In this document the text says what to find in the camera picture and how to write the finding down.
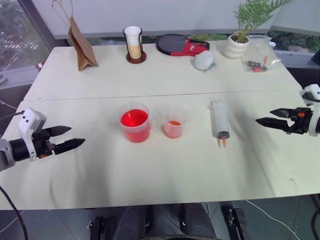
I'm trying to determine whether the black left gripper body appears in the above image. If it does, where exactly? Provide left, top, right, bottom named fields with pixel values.
left=32, top=128, right=56, bottom=159

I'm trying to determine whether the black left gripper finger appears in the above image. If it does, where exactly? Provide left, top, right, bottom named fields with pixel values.
left=53, top=137, right=87, bottom=156
left=46, top=125, right=73, bottom=138

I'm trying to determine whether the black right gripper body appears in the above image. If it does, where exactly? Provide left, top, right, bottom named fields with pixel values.
left=285, top=107, right=314, bottom=136

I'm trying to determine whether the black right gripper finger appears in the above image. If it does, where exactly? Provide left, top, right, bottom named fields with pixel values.
left=269, top=107, right=298, bottom=118
left=255, top=117, right=291, bottom=132

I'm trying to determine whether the clear plastic syringe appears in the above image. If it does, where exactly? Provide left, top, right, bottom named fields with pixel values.
left=209, top=99, right=231, bottom=149

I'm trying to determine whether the large beaker of red liquid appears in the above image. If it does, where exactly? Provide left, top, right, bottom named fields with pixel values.
left=119, top=101, right=154, bottom=144

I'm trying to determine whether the small beaker of orange liquid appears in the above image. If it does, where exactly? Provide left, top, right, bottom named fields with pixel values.
left=162, top=111, right=189, bottom=139

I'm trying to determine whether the clear plastic bag with parts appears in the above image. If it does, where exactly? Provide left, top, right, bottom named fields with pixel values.
left=240, top=34, right=283, bottom=74

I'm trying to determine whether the dark object at window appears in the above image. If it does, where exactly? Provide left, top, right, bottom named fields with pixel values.
left=310, top=48, right=320, bottom=65

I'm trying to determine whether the white ribbed plant pot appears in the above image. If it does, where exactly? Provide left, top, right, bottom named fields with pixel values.
left=223, top=33, right=251, bottom=59

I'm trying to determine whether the brown paper bag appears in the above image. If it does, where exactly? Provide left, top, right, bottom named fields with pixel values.
left=51, top=0, right=100, bottom=72

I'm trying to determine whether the white round mesh bundle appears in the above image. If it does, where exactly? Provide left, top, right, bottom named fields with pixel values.
left=194, top=50, right=216, bottom=71

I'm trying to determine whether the green leafy plant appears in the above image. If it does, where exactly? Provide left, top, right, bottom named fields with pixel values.
left=232, top=0, right=294, bottom=42

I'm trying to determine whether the black red paddle case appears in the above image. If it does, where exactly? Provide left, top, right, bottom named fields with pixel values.
left=155, top=33, right=211, bottom=57

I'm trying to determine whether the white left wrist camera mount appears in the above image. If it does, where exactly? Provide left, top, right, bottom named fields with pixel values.
left=18, top=107, right=48, bottom=162

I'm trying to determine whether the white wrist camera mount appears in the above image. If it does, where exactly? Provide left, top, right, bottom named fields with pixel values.
left=18, top=107, right=48, bottom=162
left=299, top=84, right=320, bottom=137

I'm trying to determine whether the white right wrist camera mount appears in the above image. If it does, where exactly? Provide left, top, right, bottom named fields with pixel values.
left=299, top=84, right=320, bottom=137

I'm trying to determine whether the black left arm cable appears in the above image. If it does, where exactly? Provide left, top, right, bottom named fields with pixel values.
left=0, top=186, right=29, bottom=240

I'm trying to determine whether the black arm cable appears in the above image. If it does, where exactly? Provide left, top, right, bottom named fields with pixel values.
left=0, top=186, right=29, bottom=240
left=310, top=204, right=320, bottom=237

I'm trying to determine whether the black table frame bracket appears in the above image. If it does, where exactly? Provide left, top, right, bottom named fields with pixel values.
left=227, top=207, right=254, bottom=240
left=86, top=215, right=105, bottom=240

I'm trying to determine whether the white floor cable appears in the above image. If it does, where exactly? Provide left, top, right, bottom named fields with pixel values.
left=244, top=199, right=296, bottom=240

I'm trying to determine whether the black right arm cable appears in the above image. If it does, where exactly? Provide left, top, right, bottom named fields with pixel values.
left=310, top=204, right=320, bottom=237

